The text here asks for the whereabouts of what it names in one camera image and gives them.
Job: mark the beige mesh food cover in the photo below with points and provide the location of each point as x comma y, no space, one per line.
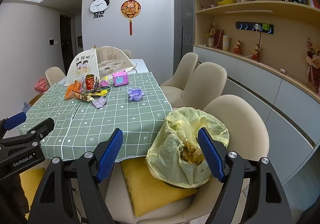
85,66

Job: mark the dried flower bouquet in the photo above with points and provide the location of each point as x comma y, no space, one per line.
313,63

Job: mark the green plug adapter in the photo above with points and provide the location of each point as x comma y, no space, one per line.
265,25

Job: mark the dark door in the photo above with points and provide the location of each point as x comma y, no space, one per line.
66,38

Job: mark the wall control panel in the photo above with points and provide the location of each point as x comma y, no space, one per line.
51,42

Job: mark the panda wall clock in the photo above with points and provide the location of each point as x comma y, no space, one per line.
100,4

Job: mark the yellow plastic trash bag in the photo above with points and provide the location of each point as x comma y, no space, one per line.
175,153

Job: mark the red Chinese knot ornament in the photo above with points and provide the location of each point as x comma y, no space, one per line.
130,8

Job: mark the pink toy case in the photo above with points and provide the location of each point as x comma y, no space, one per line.
120,79

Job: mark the white charger plug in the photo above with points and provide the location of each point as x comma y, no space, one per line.
257,26

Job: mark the flowers in glass vase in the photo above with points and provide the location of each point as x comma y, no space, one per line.
212,36

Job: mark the purple snack wrapper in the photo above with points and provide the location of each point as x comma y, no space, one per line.
99,102

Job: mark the red monkey figurine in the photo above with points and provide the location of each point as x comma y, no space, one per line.
255,51
237,47

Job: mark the black power socket rail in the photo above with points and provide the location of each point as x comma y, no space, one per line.
246,27

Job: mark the red paper cup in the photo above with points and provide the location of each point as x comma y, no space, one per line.
89,81

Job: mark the purple toy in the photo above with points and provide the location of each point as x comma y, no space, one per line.
135,94

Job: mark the white bowl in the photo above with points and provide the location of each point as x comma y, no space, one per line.
105,68
113,62

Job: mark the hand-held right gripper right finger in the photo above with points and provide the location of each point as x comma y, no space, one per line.
211,156

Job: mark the black trash bin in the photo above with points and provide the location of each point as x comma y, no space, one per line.
175,185

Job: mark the yellow seat cushion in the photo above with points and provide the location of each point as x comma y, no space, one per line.
152,189
30,184

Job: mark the pile of snack wrappers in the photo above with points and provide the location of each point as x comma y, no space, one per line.
96,92

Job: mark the yellow white cup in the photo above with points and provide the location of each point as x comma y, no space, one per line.
225,43

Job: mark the dark red gift bag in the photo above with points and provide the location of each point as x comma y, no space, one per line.
219,38

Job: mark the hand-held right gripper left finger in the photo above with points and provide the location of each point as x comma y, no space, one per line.
110,156

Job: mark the small pink oval case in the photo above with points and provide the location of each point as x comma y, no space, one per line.
283,70

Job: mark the yellow teapot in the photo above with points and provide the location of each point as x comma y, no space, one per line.
225,1

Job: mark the wooden wall shelf unit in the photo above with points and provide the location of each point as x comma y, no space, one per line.
275,11

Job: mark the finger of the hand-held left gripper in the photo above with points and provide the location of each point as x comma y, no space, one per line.
37,130
15,120

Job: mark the grey sideboard cabinet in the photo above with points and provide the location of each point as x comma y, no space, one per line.
250,83

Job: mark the pink paper bag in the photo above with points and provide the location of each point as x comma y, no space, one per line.
41,84

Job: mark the orange snack wrapper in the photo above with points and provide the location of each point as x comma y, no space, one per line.
71,91

